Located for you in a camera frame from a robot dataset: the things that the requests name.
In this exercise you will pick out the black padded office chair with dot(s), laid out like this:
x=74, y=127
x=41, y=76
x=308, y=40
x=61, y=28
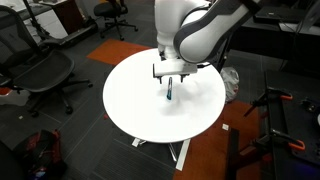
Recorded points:
x=110, y=8

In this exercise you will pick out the white floor object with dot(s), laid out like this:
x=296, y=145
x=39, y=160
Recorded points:
x=13, y=98

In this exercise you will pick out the black kick scooter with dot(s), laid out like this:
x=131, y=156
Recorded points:
x=73, y=35

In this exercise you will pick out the crumpled clear plastic bag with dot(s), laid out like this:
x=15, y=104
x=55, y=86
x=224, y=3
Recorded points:
x=230, y=83

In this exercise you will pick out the red and black backpack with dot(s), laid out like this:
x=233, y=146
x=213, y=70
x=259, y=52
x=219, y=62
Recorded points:
x=43, y=150

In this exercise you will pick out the white metal table base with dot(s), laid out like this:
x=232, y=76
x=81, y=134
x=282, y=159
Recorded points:
x=183, y=155

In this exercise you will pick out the white floor tag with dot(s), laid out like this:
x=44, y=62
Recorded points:
x=225, y=126

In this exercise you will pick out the brown wooden cabinet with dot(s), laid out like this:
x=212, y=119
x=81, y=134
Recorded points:
x=70, y=13

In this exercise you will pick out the black mesh office chair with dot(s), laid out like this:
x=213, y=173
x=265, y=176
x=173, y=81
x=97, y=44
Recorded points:
x=40, y=70

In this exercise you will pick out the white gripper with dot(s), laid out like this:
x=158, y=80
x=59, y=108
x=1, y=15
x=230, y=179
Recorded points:
x=173, y=69

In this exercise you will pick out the teal capped marker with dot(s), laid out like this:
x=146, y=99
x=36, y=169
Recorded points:
x=169, y=90

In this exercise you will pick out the white office desk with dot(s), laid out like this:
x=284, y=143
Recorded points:
x=53, y=21

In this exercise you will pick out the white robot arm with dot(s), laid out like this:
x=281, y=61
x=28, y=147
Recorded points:
x=200, y=33

